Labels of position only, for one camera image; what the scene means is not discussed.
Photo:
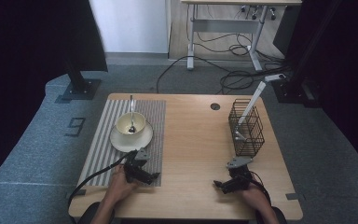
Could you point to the grey tape strip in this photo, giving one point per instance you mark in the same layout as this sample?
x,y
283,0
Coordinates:
x,y
78,193
292,196

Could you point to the black stand base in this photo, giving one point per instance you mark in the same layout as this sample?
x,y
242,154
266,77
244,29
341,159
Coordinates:
x,y
295,93
80,88

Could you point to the white-framed desk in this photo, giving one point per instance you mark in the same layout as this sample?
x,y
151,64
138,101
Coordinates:
x,y
223,25

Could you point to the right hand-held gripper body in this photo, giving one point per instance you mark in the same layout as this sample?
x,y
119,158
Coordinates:
x,y
240,180

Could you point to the person's right hand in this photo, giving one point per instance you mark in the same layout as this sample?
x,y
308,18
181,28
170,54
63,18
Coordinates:
x,y
258,196

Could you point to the black curtain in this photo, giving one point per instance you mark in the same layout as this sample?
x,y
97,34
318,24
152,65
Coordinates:
x,y
348,62
28,37

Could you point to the dark floor tape mark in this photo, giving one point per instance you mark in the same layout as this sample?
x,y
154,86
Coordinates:
x,y
74,124

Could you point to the cream saucer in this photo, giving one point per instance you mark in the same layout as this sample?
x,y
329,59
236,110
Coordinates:
x,y
130,144

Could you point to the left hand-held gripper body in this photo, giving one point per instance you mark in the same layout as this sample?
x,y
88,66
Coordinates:
x,y
133,168

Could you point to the person's left hand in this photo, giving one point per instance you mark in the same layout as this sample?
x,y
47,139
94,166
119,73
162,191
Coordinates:
x,y
118,186

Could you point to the grey striped placemat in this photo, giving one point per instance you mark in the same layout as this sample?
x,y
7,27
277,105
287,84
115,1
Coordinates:
x,y
155,140

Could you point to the cream cup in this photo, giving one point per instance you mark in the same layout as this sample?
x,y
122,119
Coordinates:
x,y
122,125

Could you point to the metal spoon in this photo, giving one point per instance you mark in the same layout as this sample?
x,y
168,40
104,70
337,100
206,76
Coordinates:
x,y
131,109

